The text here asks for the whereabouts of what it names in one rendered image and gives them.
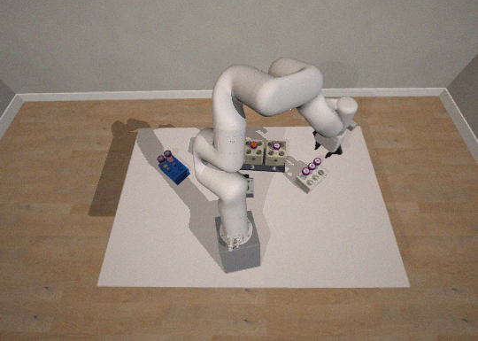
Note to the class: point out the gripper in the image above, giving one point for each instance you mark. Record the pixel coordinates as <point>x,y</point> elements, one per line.
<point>329,143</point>

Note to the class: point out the blue tube rack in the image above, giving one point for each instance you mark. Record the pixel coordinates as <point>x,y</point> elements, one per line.
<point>179,172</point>

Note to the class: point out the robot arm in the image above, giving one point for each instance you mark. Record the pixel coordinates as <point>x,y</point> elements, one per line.
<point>268,96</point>

